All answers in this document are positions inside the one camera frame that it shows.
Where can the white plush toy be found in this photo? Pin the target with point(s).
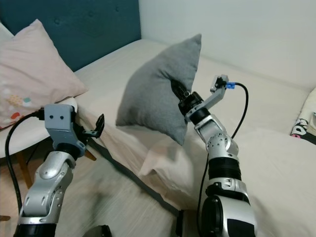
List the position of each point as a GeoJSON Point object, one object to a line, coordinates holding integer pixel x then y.
{"type": "Point", "coordinates": [303, 121]}

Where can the pink printed pillow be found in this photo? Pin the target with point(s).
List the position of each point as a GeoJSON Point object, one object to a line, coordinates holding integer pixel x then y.
{"type": "Point", "coordinates": [34, 74]}

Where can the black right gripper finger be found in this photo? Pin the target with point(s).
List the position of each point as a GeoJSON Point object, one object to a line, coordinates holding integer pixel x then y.
{"type": "Point", "coordinates": [179, 90]}

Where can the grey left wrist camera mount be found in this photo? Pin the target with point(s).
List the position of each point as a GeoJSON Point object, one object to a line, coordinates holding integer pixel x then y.
{"type": "Point", "coordinates": [60, 126]}

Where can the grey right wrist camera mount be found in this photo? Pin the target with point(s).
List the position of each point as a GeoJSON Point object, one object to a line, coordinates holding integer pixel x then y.
{"type": "Point", "coordinates": [215, 98]}

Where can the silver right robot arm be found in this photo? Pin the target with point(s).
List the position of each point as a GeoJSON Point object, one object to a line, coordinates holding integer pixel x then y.
{"type": "Point", "coordinates": [227, 177]}

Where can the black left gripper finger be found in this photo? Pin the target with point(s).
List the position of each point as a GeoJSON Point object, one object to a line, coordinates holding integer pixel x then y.
{"type": "Point", "coordinates": [98, 126]}

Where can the grey square pillow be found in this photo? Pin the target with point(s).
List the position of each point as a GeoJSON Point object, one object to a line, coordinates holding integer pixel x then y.
{"type": "Point", "coordinates": [153, 94]}

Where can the teal upholstered headboard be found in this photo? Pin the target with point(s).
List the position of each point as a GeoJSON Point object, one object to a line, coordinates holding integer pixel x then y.
{"type": "Point", "coordinates": [89, 29]}

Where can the white pillow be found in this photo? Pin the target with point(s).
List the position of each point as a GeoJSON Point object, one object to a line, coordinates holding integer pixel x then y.
{"type": "Point", "coordinates": [4, 33]}

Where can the black robot leg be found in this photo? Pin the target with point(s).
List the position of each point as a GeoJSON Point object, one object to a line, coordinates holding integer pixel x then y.
{"type": "Point", "coordinates": [100, 231]}

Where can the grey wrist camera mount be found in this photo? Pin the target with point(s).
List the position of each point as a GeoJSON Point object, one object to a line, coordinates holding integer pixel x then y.
{"type": "Point", "coordinates": [215, 98]}
{"type": "Point", "coordinates": [60, 126]}

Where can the white chair with wooden legs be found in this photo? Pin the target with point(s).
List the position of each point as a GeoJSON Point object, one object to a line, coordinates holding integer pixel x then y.
{"type": "Point", "coordinates": [24, 136]}

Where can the bed with cream blanket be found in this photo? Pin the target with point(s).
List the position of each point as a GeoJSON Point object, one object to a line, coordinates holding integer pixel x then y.
{"type": "Point", "coordinates": [276, 168]}

